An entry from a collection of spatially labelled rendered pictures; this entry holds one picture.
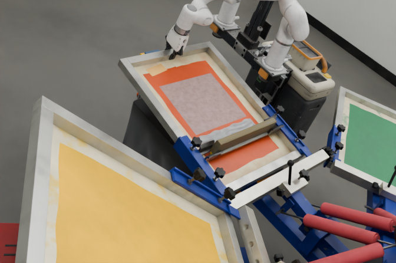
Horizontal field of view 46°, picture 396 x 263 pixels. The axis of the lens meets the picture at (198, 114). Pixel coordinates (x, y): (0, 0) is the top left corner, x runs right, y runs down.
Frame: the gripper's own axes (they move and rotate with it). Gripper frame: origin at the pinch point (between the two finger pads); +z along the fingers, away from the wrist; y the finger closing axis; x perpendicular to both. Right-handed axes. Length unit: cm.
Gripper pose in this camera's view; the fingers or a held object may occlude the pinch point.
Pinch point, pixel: (170, 53)
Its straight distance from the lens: 232.9
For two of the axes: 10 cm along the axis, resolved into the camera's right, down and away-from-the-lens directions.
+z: -3.9, 6.3, 6.7
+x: -7.2, 2.4, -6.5
